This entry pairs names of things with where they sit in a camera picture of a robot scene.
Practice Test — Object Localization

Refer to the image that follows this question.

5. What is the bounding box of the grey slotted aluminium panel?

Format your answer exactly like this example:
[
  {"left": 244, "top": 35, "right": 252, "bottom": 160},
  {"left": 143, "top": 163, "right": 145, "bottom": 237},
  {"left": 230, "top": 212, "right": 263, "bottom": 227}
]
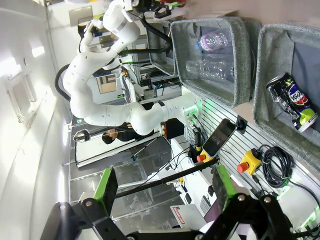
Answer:
[{"left": 183, "top": 96, "right": 320, "bottom": 198}]

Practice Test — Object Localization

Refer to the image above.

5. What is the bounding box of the yellow emergency stop button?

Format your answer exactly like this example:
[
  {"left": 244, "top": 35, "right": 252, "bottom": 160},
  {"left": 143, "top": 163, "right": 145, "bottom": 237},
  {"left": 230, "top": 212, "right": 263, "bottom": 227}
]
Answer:
[
  {"left": 236, "top": 148, "right": 263, "bottom": 174},
  {"left": 196, "top": 148, "right": 215, "bottom": 163}
]

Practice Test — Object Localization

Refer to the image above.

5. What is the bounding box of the background person in black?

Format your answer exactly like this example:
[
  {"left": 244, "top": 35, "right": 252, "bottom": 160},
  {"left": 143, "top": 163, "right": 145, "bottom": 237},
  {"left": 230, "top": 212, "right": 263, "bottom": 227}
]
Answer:
[{"left": 101, "top": 127, "right": 151, "bottom": 146}]

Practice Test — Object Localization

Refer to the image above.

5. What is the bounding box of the clear crushed plastic bottle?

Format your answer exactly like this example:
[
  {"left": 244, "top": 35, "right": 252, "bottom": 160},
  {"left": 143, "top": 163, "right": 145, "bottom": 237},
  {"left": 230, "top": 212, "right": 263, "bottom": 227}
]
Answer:
[{"left": 185, "top": 59, "right": 235, "bottom": 81}]

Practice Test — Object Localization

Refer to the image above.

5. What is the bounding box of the black phone holder pole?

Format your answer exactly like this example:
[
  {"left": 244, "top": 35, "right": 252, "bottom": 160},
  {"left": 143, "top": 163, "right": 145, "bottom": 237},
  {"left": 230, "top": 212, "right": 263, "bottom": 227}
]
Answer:
[{"left": 113, "top": 156, "right": 220, "bottom": 200}]

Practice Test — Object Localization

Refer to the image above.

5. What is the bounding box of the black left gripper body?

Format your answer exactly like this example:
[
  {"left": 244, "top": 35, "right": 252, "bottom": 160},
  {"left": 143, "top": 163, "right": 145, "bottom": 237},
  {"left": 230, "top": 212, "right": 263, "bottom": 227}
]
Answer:
[{"left": 133, "top": 0, "right": 161, "bottom": 13}]

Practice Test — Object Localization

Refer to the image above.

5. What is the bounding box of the white box with red print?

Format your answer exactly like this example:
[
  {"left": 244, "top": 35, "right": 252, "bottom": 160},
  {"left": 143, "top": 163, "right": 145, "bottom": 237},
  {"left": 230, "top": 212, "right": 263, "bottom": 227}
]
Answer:
[{"left": 169, "top": 203, "right": 207, "bottom": 229}]

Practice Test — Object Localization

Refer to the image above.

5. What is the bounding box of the crushed black drink can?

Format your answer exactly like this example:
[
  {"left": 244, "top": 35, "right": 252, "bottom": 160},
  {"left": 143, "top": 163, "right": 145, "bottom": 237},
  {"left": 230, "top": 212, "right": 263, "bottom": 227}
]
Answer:
[{"left": 265, "top": 72, "right": 318, "bottom": 133}]

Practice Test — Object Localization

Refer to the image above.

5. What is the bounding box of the grey fabric basket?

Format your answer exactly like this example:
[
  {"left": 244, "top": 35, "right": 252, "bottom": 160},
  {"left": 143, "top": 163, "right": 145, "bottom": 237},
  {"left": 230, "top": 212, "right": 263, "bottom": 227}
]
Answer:
[
  {"left": 169, "top": 16, "right": 258, "bottom": 109},
  {"left": 252, "top": 21, "right": 320, "bottom": 173},
  {"left": 145, "top": 20, "right": 177, "bottom": 77}
]

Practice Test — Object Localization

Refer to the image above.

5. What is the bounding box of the background computer monitor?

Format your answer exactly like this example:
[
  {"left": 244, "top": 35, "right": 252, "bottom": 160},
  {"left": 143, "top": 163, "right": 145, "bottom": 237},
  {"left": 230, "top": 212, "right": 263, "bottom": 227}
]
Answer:
[{"left": 95, "top": 73, "right": 118, "bottom": 95}]

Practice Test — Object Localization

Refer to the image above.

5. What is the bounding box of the white ventilation grille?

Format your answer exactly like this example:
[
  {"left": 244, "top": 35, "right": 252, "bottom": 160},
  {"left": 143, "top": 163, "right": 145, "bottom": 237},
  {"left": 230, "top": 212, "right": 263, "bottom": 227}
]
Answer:
[{"left": 6, "top": 73, "right": 38, "bottom": 124}]

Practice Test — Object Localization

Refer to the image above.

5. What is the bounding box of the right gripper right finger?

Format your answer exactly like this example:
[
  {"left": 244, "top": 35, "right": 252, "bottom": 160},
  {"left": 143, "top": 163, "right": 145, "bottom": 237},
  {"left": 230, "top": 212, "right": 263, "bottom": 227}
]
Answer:
[{"left": 207, "top": 164, "right": 301, "bottom": 240}]

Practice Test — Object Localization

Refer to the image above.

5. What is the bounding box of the coiled black cable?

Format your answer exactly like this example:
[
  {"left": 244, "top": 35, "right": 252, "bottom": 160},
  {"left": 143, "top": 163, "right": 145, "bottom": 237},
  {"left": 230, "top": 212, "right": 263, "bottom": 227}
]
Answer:
[{"left": 252, "top": 144, "right": 294, "bottom": 189}]

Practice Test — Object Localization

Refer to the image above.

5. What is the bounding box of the plastic bottle with pink label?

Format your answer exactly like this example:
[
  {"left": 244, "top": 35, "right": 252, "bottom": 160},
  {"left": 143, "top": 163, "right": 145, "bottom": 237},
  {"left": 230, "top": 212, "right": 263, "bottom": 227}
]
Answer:
[{"left": 194, "top": 31, "right": 230, "bottom": 52}]

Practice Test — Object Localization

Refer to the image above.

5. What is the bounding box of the black smartphone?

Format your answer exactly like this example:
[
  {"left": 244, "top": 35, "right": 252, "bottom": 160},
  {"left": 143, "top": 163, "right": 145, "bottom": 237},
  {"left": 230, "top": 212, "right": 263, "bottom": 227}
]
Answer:
[{"left": 201, "top": 118, "right": 237, "bottom": 158}]

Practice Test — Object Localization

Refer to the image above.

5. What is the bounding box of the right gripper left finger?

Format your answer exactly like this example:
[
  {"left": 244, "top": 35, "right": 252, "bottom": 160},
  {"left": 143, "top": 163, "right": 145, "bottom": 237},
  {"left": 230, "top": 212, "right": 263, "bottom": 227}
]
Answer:
[{"left": 41, "top": 166, "right": 141, "bottom": 240}]

